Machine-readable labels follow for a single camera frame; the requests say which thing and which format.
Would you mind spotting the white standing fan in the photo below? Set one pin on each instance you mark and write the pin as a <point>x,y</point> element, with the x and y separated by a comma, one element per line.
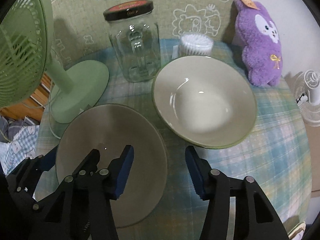
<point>307,96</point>

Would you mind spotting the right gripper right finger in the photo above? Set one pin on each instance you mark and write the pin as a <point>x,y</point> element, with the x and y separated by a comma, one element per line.
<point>255,217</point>

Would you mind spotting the floral ceramic bowl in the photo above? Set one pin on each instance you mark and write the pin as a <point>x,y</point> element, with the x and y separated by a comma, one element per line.
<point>109,128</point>
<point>205,101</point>

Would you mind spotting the glass jar black lid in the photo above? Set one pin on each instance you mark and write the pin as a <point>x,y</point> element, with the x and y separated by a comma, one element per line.
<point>134,36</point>

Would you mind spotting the purple plush bunny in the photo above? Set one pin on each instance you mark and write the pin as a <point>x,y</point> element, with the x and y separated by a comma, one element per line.
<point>260,41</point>

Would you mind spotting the plaid green tablecloth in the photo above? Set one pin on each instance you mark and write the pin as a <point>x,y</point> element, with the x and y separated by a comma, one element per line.
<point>276,153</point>

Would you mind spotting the green cartoon wall mat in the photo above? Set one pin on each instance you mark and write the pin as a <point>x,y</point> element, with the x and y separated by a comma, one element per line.
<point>81,29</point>

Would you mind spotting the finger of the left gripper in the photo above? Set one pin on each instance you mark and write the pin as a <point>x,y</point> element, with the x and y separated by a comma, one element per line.
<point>23,180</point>
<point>68,187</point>

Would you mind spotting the cotton swab container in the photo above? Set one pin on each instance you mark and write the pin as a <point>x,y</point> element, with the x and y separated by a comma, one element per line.
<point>195,44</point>

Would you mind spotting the blue checkered blanket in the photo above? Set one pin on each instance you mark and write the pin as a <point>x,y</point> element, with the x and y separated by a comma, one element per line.
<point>18,141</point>

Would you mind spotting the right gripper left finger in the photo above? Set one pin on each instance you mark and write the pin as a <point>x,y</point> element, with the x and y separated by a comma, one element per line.
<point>91,217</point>

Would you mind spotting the green desk fan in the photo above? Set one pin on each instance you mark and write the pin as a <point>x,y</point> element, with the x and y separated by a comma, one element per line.
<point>27,34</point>

